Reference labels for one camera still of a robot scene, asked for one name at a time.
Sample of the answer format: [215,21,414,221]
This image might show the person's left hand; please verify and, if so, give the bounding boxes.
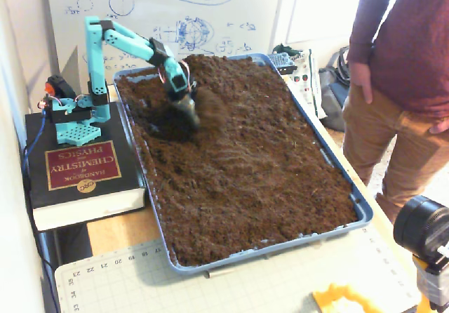
[429,118,449,135]

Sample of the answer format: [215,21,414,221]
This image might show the whiteboard with blue drawings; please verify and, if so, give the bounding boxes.
[44,0,285,79]

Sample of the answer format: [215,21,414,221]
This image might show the person's right hand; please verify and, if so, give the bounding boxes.
[349,62,375,106]

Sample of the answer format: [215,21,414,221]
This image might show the white electronics box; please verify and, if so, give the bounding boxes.
[280,48,327,119]

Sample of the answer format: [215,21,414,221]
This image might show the black camera lens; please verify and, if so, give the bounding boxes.
[392,195,449,258]

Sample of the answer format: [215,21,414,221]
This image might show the short metal bar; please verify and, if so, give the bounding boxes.
[204,267,236,279]

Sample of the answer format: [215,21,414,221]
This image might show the person maroon sweater tan trousers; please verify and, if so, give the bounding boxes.
[342,0,449,222]

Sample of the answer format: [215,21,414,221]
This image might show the black chemistry physics handbook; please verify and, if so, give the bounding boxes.
[24,100,147,232]

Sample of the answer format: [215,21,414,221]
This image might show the yellow plastic part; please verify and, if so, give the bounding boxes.
[311,283,387,313]

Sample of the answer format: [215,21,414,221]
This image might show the person's right forearm maroon sleeve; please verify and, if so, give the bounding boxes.
[347,0,401,67]

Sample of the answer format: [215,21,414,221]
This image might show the grey gridded cutting mat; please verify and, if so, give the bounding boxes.
[54,223,422,313]

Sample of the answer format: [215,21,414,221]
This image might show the teal robot arm with base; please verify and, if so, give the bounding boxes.
[43,15,189,145]

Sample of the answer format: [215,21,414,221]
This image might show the brown soil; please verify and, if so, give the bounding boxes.
[115,55,359,267]

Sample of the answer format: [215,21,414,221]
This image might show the yellow grey camera stand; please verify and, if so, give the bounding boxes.
[412,253,449,313]

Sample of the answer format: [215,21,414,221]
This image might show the grey backpack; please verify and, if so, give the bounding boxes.
[318,46,351,133]

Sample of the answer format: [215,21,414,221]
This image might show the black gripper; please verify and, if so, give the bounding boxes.
[165,86,201,130]

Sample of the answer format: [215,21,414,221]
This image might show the blue cable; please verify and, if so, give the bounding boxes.
[20,114,48,187]

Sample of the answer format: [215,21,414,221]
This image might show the blue plastic tray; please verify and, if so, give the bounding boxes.
[112,52,375,276]

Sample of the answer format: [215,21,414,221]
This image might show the black cable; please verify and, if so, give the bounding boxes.
[21,146,62,313]

